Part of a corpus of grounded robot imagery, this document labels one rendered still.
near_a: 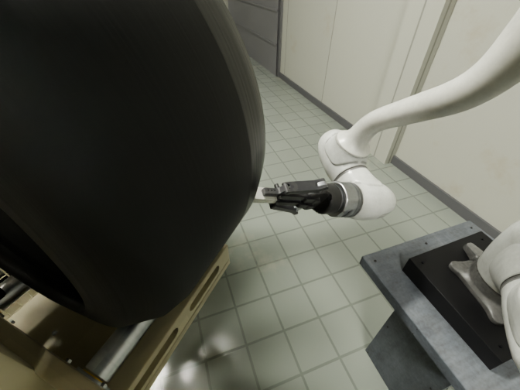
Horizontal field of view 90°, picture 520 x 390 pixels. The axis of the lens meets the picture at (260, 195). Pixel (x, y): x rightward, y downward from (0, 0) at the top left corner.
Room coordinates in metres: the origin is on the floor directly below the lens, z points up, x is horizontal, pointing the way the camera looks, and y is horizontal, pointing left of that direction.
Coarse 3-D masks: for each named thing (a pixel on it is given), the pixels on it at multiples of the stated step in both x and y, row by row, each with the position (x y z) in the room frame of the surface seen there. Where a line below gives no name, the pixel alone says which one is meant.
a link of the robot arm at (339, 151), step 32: (512, 32) 0.43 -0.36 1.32; (480, 64) 0.45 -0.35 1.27; (512, 64) 0.41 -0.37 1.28; (416, 96) 0.52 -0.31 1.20; (448, 96) 0.46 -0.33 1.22; (480, 96) 0.43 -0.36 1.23; (352, 128) 0.63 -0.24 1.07; (384, 128) 0.57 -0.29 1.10; (320, 160) 0.66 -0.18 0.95; (352, 160) 0.58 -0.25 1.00
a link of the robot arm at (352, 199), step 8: (336, 184) 0.49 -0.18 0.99; (344, 184) 0.48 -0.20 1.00; (352, 184) 0.50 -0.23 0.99; (344, 192) 0.46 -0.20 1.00; (352, 192) 0.47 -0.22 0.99; (360, 192) 0.48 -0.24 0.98; (344, 200) 0.45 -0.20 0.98; (352, 200) 0.45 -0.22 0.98; (360, 200) 0.46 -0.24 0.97; (344, 208) 0.44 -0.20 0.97; (352, 208) 0.44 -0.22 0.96; (360, 208) 0.45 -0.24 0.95; (336, 216) 0.44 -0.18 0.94; (344, 216) 0.45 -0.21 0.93; (352, 216) 0.45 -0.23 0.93
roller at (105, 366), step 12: (132, 324) 0.19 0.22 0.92; (144, 324) 0.20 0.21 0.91; (120, 336) 0.17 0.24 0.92; (132, 336) 0.18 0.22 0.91; (108, 348) 0.16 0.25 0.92; (120, 348) 0.16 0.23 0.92; (132, 348) 0.16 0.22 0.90; (96, 360) 0.14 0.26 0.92; (108, 360) 0.14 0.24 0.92; (120, 360) 0.14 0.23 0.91; (96, 372) 0.12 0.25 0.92; (108, 372) 0.13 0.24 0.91
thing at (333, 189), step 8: (328, 184) 0.47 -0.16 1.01; (320, 192) 0.43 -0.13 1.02; (328, 192) 0.44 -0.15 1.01; (336, 192) 0.45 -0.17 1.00; (320, 200) 0.45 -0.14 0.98; (328, 200) 0.44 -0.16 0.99; (336, 200) 0.44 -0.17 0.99; (304, 208) 0.45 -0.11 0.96; (312, 208) 0.46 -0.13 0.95; (320, 208) 0.44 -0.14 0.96; (328, 208) 0.43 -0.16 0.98; (336, 208) 0.43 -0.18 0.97
